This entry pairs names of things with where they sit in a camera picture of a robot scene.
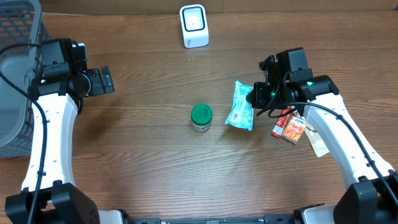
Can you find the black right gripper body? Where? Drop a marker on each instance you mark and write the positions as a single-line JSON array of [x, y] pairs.
[[253, 95]]

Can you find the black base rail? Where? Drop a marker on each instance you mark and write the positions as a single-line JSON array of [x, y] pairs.
[[266, 219]]

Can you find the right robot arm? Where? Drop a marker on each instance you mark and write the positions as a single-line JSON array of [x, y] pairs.
[[370, 181]]

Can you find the grey plastic mesh basket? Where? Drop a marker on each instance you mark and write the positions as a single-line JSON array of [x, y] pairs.
[[21, 22]]

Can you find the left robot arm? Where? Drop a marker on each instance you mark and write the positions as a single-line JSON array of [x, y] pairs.
[[48, 193]]

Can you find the teal wet wipes pack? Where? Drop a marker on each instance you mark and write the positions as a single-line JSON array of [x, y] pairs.
[[242, 113]]

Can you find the brown white snack bag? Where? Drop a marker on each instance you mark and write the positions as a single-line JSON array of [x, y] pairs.
[[317, 143]]

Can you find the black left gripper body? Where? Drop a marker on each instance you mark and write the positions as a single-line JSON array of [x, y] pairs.
[[104, 80]]

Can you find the red snack bar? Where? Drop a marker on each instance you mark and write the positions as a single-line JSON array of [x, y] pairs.
[[281, 123]]

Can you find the teal orange tissue pack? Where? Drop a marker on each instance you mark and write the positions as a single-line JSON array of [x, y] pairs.
[[294, 129]]

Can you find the white barcode scanner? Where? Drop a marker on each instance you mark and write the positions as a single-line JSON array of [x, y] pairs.
[[194, 25]]

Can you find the green lid jar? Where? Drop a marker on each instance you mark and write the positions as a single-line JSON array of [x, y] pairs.
[[201, 117]]

